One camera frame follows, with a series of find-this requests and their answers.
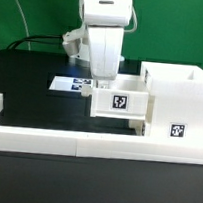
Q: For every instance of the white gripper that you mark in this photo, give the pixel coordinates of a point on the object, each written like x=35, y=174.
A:
x=105, y=45

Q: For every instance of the white drawer box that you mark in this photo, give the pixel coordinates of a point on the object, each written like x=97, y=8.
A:
x=139, y=126
x=126, y=98

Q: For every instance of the white front drawer box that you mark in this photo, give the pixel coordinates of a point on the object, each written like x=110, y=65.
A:
x=139, y=126

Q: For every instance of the white drawer cabinet frame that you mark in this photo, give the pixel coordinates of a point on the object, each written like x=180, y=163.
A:
x=175, y=108

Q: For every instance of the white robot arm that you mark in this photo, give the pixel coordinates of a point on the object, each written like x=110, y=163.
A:
x=105, y=22

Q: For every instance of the paper sheet with markers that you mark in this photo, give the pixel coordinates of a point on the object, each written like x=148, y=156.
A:
x=69, y=84

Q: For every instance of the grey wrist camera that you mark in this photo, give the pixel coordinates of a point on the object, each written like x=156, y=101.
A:
x=75, y=43

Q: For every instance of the white front fence rail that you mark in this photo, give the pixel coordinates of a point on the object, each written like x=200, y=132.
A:
x=112, y=146

